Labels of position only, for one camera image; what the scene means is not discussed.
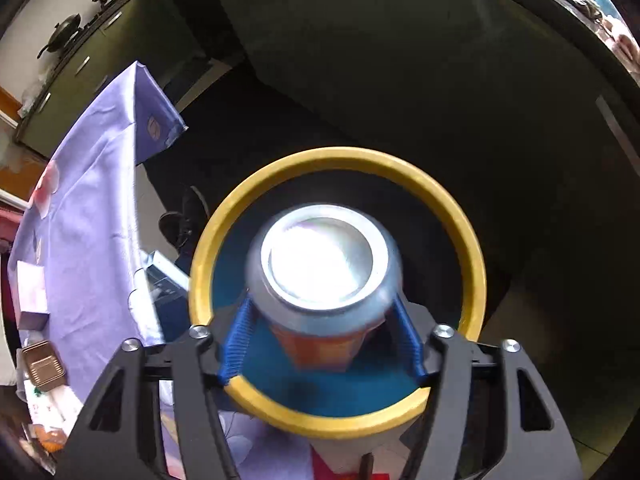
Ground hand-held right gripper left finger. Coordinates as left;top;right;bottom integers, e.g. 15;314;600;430
52;296;256;480

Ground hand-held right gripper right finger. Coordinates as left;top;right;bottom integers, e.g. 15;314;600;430
392;294;586;480

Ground orange aluminium drink can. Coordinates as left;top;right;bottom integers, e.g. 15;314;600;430
245;204;403;373

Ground yellow-rimmed trash bin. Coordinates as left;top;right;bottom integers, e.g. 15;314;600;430
189;147;488;476

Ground white blue carton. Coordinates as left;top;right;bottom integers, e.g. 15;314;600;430
142;252;192;311

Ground person's black shoe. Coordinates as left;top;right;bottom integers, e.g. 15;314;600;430
159;186;209;261

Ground brown plastic tray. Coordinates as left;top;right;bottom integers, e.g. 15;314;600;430
21;341;68;392

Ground white printed packaging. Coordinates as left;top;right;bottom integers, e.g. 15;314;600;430
25;389;83;427

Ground purple floral tablecloth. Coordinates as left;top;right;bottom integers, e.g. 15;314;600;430
7;60;313;480

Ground small white paper box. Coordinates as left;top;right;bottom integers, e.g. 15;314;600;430
16;261;50;330

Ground black wok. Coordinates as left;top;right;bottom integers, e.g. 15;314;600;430
37;14;83;58

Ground crumpled dark rag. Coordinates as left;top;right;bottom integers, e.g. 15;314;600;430
567;0;604;22

